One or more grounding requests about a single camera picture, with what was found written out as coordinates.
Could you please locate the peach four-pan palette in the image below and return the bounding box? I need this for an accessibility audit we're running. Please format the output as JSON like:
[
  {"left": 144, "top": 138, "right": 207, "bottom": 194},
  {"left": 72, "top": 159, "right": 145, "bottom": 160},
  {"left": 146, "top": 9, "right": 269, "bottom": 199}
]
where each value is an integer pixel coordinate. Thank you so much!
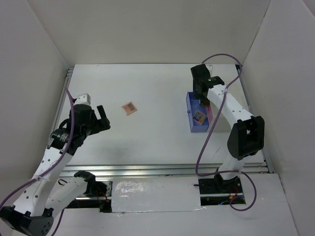
[{"left": 122, "top": 102, "right": 137, "bottom": 116}]

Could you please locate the pink drawer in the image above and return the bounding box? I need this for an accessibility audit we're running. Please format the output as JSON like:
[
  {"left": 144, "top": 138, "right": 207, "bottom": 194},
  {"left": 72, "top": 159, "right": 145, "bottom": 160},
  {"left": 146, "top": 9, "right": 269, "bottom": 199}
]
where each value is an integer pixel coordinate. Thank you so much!
[{"left": 206, "top": 106, "right": 214, "bottom": 124}]

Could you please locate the colourful square eyeshadow palette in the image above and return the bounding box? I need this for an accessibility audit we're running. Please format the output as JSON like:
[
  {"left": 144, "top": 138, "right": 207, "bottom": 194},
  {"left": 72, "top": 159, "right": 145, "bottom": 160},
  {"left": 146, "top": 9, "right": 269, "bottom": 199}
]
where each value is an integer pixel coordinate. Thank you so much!
[{"left": 192, "top": 110, "right": 207, "bottom": 125}]

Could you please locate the brown long eyeshadow palette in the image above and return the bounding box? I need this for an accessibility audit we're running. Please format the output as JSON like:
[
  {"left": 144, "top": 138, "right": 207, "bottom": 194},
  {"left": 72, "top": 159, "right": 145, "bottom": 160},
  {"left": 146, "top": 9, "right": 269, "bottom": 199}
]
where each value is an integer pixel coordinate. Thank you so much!
[{"left": 199, "top": 99, "right": 210, "bottom": 107}]

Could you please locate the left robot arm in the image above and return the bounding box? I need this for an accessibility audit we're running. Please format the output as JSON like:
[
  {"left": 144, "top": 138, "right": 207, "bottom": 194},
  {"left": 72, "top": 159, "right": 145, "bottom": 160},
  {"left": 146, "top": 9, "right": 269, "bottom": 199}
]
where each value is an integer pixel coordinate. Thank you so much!
[{"left": 0, "top": 104, "right": 110, "bottom": 236}]

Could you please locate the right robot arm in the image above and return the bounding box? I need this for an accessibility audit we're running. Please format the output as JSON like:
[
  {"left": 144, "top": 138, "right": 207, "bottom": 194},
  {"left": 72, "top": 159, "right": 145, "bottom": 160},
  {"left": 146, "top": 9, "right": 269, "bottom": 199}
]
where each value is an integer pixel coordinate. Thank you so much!
[{"left": 191, "top": 64, "right": 265, "bottom": 193}]

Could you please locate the white drawer cabinet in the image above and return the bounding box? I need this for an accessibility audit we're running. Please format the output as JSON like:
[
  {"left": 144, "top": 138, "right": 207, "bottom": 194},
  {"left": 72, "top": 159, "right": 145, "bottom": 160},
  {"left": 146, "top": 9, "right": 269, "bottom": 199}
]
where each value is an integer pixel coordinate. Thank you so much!
[{"left": 207, "top": 85, "right": 252, "bottom": 132}]

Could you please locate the white cover plate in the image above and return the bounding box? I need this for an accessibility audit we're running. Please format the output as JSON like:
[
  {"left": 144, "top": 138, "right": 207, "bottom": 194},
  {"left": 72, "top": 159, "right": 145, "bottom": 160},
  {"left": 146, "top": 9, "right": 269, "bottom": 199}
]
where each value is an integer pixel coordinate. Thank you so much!
[{"left": 111, "top": 177, "right": 202, "bottom": 213}]

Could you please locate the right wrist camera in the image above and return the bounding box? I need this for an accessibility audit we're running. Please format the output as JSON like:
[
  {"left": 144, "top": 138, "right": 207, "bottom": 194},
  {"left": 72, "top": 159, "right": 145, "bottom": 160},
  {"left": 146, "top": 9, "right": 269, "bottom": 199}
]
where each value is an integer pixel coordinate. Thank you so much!
[{"left": 206, "top": 64, "right": 213, "bottom": 73}]

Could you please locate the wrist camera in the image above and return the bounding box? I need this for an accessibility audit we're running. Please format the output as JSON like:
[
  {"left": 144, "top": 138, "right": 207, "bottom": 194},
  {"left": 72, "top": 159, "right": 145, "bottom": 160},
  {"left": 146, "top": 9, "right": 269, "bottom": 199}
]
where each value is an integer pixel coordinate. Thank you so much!
[
  {"left": 206, "top": 64, "right": 213, "bottom": 73},
  {"left": 74, "top": 93, "right": 91, "bottom": 106}
]

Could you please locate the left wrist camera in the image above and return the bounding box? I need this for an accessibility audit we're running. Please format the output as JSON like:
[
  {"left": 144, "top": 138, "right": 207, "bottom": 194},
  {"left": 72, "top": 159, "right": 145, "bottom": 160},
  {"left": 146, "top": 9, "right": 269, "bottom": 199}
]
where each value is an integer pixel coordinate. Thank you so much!
[{"left": 74, "top": 93, "right": 91, "bottom": 106}]

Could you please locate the aluminium rail frame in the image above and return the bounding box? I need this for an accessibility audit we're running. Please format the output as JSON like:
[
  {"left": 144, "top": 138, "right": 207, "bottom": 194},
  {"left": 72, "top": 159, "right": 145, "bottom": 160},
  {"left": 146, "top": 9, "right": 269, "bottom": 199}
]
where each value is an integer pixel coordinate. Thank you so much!
[{"left": 38, "top": 66, "right": 274, "bottom": 179}]

